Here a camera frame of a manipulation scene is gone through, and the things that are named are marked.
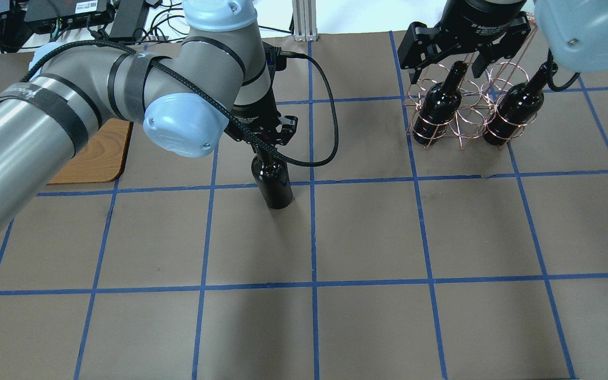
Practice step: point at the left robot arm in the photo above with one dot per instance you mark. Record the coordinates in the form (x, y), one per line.
(185, 103)

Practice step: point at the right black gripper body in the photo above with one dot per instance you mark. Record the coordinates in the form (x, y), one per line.
(486, 25)

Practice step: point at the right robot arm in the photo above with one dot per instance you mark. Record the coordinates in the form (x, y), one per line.
(576, 33)

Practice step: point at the copper wire bottle basket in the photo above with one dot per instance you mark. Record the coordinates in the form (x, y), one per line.
(480, 97)

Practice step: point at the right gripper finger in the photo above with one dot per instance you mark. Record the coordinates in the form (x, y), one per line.
(507, 47)
(423, 46)

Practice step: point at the aluminium frame post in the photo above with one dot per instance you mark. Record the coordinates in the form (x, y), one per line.
(304, 21)

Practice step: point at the wooden tray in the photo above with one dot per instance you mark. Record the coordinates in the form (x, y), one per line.
(102, 160)

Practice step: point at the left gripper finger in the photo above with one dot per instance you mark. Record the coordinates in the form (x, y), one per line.
(286, 129)

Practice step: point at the dark wine bottle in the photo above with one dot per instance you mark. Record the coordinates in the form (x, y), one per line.
(271, 175)
(518, 106)
(440, 105)

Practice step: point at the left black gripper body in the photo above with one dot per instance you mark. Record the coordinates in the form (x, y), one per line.
(247, 123)

